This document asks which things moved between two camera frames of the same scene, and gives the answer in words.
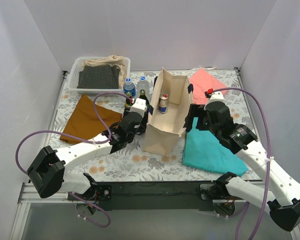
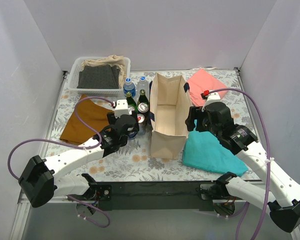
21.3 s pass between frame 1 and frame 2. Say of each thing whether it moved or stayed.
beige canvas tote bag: moved
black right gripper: stayed
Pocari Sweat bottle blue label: stayed
